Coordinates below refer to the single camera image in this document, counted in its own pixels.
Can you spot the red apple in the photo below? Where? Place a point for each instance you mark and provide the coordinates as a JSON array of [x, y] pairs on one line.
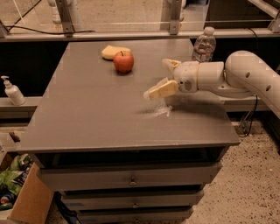
[[123, 61]]

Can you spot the green snack bags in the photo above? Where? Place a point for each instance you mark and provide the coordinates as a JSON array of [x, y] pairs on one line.
[[13, 179]]

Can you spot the yellow sponge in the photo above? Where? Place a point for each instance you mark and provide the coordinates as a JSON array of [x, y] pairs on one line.
[[110, 51]]

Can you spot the bottom grey drawer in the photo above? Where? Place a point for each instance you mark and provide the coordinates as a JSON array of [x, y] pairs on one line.
[[135, 216]]

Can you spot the grey drawer cabinet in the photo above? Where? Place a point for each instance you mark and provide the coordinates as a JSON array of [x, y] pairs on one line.
[[91, 116]]

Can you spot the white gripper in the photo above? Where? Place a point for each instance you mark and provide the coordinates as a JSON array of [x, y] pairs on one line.
[[186, 76]]

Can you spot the cardboard box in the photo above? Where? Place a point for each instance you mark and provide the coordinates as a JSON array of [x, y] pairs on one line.
[[33, 202]]

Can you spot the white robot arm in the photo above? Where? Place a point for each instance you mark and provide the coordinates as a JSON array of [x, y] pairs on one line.
[[242, 74]]

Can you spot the white pump dispenser bottle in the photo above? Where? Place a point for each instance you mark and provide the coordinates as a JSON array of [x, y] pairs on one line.
[[13, 92]]

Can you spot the clear plastic water bottle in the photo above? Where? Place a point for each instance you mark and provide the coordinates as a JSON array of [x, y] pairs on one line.
[[204, 46]]

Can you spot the grey drawer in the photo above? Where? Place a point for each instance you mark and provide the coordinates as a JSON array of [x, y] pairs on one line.
[[135, 216], [133, 200], [96, 178]]

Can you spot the top grey drawer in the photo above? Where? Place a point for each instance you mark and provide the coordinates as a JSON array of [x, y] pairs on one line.
[[96, 178]]

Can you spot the middle grey drawer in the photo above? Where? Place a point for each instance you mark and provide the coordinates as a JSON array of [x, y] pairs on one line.
[[133, 200]]

